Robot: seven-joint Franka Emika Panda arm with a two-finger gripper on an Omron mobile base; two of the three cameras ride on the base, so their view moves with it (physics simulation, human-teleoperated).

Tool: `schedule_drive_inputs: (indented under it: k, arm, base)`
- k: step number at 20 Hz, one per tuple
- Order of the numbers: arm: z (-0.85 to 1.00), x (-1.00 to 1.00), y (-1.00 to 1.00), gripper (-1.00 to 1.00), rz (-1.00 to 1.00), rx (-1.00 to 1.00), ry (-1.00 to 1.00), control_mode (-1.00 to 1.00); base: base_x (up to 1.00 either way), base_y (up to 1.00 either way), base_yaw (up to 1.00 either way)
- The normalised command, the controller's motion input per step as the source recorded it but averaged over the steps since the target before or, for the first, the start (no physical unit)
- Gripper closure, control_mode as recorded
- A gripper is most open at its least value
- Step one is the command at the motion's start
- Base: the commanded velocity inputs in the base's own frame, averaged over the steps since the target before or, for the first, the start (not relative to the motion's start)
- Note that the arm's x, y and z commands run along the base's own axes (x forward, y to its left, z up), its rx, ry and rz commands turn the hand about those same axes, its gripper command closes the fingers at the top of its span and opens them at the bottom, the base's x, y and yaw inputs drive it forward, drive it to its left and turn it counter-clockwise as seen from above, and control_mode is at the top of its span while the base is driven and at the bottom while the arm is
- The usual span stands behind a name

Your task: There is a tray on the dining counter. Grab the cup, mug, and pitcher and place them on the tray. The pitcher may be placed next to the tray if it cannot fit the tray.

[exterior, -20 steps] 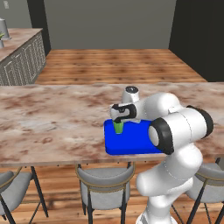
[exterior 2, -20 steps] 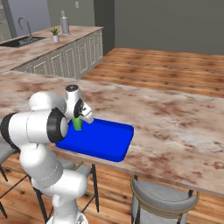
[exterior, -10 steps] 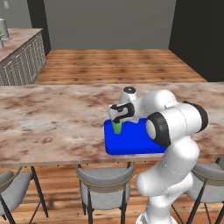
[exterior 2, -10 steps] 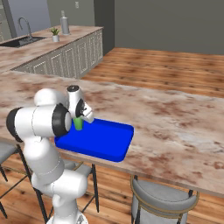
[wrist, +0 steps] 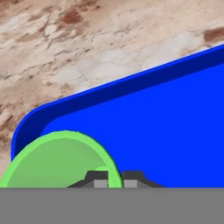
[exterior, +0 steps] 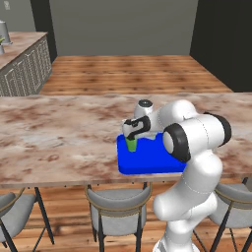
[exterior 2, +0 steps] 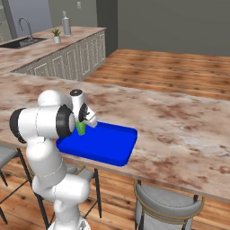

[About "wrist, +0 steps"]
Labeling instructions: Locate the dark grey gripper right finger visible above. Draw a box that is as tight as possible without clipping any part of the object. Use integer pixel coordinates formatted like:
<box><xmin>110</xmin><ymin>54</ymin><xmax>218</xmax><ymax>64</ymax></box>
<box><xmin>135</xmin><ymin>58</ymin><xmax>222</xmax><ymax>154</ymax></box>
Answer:
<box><xmin>122</xmin><ymin>170</ymin><xmax>165</xmax><ymax>189</ymax></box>

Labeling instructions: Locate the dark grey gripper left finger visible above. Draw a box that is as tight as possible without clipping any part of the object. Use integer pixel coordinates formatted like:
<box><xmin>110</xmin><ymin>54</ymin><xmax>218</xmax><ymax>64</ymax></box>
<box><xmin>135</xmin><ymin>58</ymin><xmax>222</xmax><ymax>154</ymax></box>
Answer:
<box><xmin>66</xmin><ymin>171</ymin><xmax>109</xmax><ymax>189</ymax></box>

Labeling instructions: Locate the green cup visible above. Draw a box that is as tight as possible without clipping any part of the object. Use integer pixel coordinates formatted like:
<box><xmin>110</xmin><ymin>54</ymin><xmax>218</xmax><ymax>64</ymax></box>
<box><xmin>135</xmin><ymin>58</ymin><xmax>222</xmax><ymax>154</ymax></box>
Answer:
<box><xmin>0</xmin><ymin>129</ymin><xmax>124</xmax><ymax>189</ymax></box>

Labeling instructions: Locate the blue tray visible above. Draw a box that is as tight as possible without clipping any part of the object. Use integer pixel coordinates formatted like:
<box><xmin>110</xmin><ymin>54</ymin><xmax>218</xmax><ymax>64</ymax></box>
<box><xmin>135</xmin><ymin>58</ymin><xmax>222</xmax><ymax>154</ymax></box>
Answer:
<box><xmin>10</xmin><ymin>43</ymin><xmax>224</xmax><ymax>189</ymax></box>

